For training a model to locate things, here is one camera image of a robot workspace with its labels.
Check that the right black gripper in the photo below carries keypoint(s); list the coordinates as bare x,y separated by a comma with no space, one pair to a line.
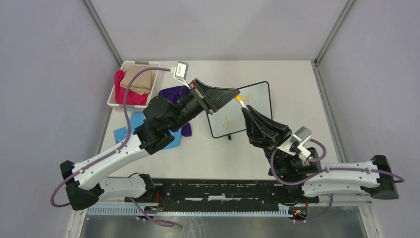
257,136

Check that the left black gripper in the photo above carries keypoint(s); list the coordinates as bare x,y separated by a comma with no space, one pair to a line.
215,98

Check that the white orange marker pen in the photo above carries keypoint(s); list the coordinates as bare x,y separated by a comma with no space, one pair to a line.
241,102

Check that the black framed whiteboard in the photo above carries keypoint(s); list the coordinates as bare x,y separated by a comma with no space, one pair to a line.
230,120

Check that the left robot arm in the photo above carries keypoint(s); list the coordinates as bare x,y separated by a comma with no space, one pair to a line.
89,181

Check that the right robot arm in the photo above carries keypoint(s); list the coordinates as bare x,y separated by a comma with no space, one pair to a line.
296,161

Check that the purple cloth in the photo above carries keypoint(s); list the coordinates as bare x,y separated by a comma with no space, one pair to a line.
174,95

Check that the beige cloth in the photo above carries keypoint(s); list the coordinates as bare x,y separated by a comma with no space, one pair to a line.
143,83

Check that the white plastic basket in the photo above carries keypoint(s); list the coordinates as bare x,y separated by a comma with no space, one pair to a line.
135,102

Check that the blue patterned cloth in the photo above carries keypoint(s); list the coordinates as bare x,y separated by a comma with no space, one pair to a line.
137,120

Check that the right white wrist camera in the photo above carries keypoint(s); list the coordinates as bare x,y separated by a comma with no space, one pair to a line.
295,145

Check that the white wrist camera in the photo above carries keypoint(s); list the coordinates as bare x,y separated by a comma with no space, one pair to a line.
180,71
295,145

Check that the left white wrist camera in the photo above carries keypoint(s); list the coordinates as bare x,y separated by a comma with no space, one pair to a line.
180,71

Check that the white slotted cable duct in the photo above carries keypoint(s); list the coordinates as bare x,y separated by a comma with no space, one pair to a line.
132,210

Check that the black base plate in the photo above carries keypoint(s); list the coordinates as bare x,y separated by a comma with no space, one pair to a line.
221,195

